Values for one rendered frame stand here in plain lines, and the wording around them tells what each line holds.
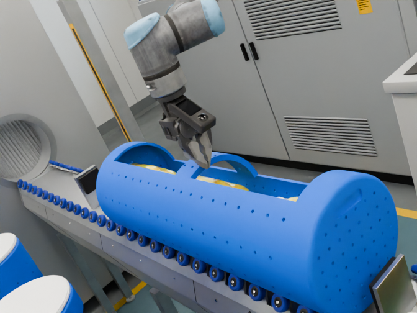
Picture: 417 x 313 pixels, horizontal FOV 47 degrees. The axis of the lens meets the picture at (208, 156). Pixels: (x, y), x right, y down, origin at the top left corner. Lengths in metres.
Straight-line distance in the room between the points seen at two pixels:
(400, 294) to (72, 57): 5.50
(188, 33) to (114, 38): 5.37
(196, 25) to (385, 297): 0.66
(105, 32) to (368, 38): 4.26
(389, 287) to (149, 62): 0.66
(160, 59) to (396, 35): 1.71
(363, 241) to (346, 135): 2.13
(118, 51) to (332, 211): 5.69
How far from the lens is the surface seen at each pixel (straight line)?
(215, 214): 1.06
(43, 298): 1.44
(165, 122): 1.15
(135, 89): 6.54
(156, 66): 1.08
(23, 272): 1.87
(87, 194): 2.01
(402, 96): 1.66
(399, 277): 1.02
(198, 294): 1.40
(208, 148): 1.18
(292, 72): 3.10
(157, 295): 1.93
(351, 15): 2.69
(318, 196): 0.91
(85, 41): 2.15
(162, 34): 1.07
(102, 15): 6.41
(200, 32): 1.09
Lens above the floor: 1.71
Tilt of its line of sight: 23 degrees down
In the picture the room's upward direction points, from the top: 24 degrees counter-clockwise
